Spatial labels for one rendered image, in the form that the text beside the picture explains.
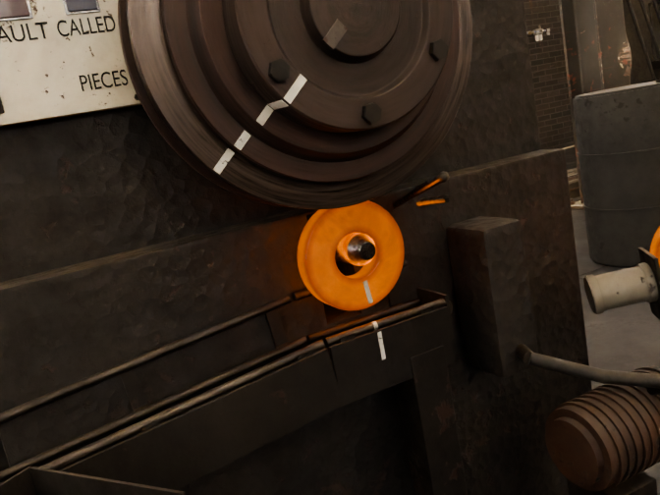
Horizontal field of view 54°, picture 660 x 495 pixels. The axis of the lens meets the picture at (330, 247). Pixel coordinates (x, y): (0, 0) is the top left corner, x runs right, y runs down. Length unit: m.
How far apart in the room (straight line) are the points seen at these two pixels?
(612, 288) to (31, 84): 0.84
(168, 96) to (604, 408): 0.72
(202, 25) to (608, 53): 4.44
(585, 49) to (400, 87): 4.48
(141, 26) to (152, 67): 0.05
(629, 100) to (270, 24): 2.82
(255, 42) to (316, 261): 0.30
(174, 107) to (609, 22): 4.49
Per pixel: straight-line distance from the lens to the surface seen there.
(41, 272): 0.92
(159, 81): 0.78
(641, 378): 1.04
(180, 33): 0.78
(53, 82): 0.90
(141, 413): 0.88
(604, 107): 3.48
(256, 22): 0.73
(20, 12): 0.91
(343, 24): 0.77
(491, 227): 0.99
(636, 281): 1.05
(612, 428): 1.01
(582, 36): 5.26
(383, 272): 0.91
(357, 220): 0.88
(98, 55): 0.91
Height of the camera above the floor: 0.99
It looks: 11 degrees down
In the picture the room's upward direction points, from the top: 11 degrees counter-clockwise
